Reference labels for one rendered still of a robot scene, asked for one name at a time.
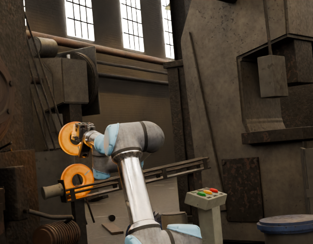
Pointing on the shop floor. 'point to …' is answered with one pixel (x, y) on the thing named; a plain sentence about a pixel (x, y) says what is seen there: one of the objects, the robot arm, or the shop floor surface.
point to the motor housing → (57, 233)
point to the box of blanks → (311, 178)
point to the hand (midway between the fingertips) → (74, 134)
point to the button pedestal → (208, 215)
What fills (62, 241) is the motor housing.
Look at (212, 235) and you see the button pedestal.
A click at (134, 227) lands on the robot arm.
